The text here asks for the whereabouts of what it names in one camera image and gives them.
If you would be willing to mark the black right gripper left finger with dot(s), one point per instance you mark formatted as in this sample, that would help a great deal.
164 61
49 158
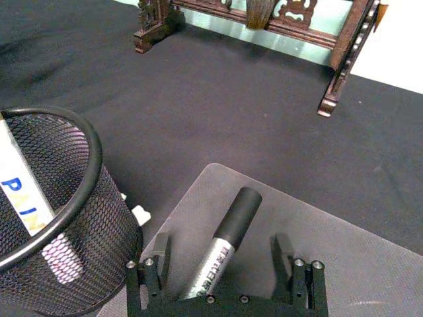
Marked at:
162 257

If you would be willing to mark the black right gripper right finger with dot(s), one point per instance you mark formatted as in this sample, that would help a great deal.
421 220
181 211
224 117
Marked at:
283 256

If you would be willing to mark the small white plastic piece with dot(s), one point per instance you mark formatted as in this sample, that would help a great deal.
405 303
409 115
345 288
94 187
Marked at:
142 214

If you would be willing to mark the silver marker with black cap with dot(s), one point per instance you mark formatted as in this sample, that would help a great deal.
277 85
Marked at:
228 241

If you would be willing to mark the translucent grey mat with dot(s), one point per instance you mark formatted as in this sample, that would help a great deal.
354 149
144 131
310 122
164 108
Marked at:
347 264

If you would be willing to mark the black table cloth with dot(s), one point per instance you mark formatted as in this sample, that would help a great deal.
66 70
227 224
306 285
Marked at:
205 115

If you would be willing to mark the white marker with blue letters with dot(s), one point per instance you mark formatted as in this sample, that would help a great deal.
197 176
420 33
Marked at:
20 185

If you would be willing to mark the dark carved wooden brush rack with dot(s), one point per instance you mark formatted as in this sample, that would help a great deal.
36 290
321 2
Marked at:
340 39

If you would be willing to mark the brown hanging calligraphy brush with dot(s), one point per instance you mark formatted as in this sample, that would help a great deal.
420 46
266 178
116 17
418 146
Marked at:
259 14

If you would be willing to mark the small orange tag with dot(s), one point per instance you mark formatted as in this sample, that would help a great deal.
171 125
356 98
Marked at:
380 16

